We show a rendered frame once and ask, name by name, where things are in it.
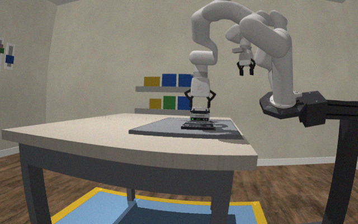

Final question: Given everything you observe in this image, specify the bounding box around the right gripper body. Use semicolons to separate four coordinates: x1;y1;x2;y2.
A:
239;49;254;67

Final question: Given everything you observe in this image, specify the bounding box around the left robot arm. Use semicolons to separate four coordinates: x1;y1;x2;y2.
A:
190;0;302;109

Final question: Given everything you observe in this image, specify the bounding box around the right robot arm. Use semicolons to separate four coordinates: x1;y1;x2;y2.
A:
225;10;288;91

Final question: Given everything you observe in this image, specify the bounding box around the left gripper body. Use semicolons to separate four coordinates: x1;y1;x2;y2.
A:
191;77;210;97

